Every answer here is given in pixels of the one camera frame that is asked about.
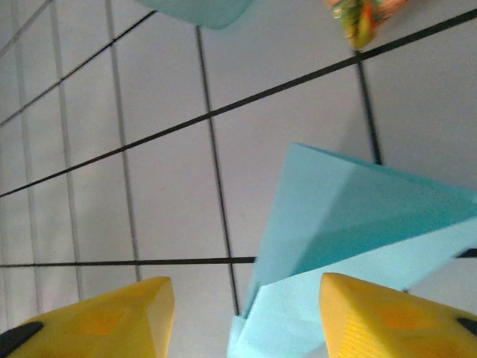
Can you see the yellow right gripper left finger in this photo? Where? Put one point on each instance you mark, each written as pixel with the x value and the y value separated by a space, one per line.
pixel 104 324

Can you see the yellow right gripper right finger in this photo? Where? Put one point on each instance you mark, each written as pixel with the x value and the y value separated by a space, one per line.
pixel 387 320

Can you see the light blue cloth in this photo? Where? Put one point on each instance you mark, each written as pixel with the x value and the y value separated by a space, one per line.
pixel 354 209

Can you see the red snack packet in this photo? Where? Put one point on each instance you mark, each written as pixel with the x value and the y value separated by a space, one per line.
pixel 357 22

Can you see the translucent teal plastic cup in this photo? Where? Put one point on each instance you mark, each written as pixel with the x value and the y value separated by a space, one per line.
pixel 201 13

